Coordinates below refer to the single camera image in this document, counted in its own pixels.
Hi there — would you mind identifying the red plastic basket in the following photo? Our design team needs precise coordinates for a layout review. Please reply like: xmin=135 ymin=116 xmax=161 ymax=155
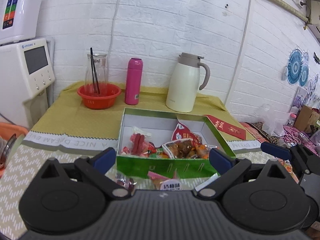
xmin=77 ymin=83 xmax=121 ymax=110

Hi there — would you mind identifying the orange plastic basin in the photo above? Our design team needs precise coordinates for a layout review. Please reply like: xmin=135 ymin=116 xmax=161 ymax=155
xmin=1 ymin=122 xmax=29 ymax=177

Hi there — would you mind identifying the chevron beige table mat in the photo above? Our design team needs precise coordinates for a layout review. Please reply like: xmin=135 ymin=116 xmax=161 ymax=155
xmin=0 ymin=129 xmax=301 ymax=240

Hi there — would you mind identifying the red envelope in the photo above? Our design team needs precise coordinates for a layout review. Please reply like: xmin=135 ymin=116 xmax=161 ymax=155
xmin=206 ymin=115 xmax=246 ymax=140

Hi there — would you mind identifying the orange clear nut packet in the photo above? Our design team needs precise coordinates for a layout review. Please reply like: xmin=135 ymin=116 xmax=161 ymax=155
xmin=162 ymin=139 xmax=218 ymax=159

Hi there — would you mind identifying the clear dates packet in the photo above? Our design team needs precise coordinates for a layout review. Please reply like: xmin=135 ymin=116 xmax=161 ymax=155
xmin=115 ymin=172 xmax=136 ymax=192

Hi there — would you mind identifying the orange green snack packet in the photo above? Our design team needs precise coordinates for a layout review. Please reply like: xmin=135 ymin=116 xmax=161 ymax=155
xmin=148 ymin=147 xmax=170 ymax=159

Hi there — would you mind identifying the blue wall decoration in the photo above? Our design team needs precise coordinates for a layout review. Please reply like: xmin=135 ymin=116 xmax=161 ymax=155
xmin=281 ymin=49 xmax=310 ymax=87

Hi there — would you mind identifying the white screen appliance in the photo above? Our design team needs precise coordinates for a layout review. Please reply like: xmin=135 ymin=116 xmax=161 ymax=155
xmin=1 ymin=38 xmax=55 ymax=129

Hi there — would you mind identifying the white water purifier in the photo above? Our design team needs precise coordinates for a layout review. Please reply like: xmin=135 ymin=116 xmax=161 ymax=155
xmin=1 ymin=0 xmax=42 ymax=46

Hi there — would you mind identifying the glass carafe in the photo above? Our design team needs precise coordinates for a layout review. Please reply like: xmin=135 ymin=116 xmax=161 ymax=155
xmin=84 ymin=54 xmax=108 ymax=96

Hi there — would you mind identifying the black straw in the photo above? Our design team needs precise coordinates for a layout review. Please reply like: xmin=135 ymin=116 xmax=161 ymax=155
xmin=90 ymin=47 xmax=100 ymax=94

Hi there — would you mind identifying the red daily nuts bag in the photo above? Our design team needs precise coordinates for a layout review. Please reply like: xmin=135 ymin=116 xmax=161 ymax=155
xmin=171 ymin=121 xmax=202 ymax=144

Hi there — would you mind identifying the pink thermos bottle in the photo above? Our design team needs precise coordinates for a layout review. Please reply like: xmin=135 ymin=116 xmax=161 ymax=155
xmin=124 ymin=57 xmax=143 ymax=105

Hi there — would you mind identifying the red sausage snack packet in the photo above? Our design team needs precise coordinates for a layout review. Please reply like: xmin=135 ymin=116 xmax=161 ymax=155
xmin=120 ymin=126 xmax=156 ymax=158

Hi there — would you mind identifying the yellow cloth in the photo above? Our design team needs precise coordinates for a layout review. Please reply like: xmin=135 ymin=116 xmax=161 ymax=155
xmin=31 ymin=81 xmax=242 ymax=139

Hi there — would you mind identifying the small orange snack packet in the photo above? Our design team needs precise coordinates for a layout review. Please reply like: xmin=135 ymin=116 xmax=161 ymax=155
xmin=283 ymin=160 xmax=299 ymax=183

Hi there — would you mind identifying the green cardboard box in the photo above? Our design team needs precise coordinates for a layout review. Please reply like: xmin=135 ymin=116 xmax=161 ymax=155
xmin=116 ymin=108 xmax=235 ymax=178

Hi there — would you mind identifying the pink pumpkin seed packet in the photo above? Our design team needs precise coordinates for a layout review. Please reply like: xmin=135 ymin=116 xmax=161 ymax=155
xmin=148 ymin=171 xmax=182 ymax=191

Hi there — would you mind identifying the cream thermos jug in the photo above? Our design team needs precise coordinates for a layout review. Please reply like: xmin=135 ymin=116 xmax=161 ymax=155
xmin=166 ymin=53 xmax=210 ymax=113

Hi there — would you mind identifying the air conditioner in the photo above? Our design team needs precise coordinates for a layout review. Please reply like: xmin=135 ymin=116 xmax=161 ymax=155
xmin=300 ymin=0 xmax=320 ymax=41

